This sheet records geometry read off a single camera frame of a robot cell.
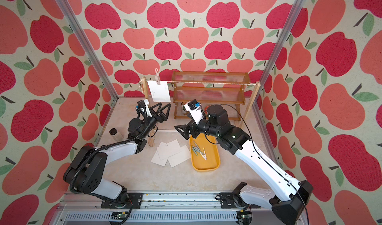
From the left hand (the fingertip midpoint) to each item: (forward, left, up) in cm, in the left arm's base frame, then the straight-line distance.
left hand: (167, 107), depth 77 cm
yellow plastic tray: (-22, -20, +3) cm, 30 cm away
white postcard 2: (-16, +8, -30) cm, 35 cm away
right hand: (-13, -9, +4) cm, 17 cm away
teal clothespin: (-11, -16, -28) cm, 34 cm away
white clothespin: (-14, -21, -27) cm, 37 cm away
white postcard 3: (-14, -7, -30) cm, 34 cm away
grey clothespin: (-9, -16, -28) cm, 33 cm away
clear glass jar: (-3, +35, -20) cm, 40 cm away
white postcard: (-10, +3, -30) cm, 32 cm away
